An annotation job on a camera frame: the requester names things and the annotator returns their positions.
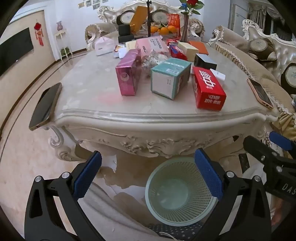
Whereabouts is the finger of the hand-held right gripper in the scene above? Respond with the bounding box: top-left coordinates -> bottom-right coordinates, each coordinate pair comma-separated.
268,131 -> 296,161
243,136 -> 285,172

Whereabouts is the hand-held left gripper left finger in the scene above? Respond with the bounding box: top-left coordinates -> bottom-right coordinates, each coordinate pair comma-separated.
24,151 -> 103,241

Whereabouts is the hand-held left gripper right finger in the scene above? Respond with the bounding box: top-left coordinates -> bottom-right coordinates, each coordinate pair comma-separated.
194,148 -> 272,241

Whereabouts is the green plastic waste basket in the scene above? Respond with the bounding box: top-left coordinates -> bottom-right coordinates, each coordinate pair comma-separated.
144,157 -> 219,227

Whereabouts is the red cardboard box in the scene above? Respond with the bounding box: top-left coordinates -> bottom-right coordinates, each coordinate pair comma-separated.
192,67 -> 226,112

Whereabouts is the teal cardboard box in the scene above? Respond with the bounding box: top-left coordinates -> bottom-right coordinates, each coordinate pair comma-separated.
150,58 -> 192,100

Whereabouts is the magenta cardboard box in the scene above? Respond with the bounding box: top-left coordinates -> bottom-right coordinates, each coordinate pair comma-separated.
115,49 -> 142,96

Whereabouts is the white cracker snack bag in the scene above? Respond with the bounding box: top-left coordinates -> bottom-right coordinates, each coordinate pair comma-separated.
142,51 -> 170,70

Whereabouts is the pink smartphone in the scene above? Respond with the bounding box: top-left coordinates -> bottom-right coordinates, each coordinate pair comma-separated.
247,77 -> 274,109

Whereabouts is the round patterned cushion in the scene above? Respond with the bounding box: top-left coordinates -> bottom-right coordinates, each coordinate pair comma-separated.
248,38 -> 277,61
116,10 -> 137,25
280,63 -> 296,90
151,10 -> 170,24

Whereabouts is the carved cream coffee table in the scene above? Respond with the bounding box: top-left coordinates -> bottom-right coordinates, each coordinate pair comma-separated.
48,35 -> 281,163

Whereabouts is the dark star-patterned cloth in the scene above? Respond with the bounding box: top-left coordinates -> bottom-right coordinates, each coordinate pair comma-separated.
146,223 -> 204,241

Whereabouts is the ornate beige corner sofa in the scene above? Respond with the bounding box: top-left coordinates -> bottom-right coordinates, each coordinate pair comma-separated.
211,20 -> 296,137

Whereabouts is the dark smartphone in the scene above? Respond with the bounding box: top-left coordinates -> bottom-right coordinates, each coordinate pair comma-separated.
29,82 -> 63,131

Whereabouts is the small white box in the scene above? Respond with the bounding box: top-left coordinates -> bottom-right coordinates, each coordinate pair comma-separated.
209,68 -> 226,82

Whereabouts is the black glossy box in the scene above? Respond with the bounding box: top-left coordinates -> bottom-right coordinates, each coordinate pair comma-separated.
194,54 -> 218,70

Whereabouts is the orange cardboard box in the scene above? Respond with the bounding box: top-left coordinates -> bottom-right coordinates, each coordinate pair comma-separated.
189,40 -> 209,55

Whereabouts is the pale yellow cardboard box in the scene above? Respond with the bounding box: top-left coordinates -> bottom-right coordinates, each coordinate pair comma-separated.
178,42 -> 199,62

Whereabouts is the red white snack packet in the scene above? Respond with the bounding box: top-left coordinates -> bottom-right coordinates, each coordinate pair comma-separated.
169,44 -> 188,61

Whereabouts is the white paper card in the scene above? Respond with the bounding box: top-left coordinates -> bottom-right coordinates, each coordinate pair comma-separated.
113,44 -> 126,58

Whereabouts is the white tissue bag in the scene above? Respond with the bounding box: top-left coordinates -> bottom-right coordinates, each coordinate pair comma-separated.
95,37 -> 115,56

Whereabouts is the beige curtain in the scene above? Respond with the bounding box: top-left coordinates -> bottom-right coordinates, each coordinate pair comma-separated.
248,0 -> 285,28

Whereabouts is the tall purple glass vase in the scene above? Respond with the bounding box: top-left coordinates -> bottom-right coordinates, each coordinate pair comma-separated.
180,10 -> 191,42

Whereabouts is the pink cardboard box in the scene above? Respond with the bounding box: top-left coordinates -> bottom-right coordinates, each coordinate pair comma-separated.
135,37 -> 170,58

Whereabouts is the white side stand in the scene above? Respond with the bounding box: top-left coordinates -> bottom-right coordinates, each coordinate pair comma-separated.
54,29 -> 73,62

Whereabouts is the red card with characters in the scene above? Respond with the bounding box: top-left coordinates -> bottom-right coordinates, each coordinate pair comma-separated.
165,13 -> 181,37

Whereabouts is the artificial flower bouquet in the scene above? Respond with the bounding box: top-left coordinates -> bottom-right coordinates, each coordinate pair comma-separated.
179,0 -> 205,16

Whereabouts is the ornate cream sofa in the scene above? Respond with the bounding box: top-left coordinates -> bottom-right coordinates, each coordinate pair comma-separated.
84,0 -> 205,51

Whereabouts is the black tripod stand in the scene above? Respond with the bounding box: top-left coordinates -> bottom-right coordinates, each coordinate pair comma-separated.
146,0 -> 154,37

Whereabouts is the wall television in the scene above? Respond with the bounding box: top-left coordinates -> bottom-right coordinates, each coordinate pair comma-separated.
0,27 -> 34,77

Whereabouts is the red knot wall ornament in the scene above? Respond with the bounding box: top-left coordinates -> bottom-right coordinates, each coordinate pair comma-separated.
34,22 -> 44,47

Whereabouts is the group of wall photo frames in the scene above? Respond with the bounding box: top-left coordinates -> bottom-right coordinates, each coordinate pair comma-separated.
77,0 -> 109,10

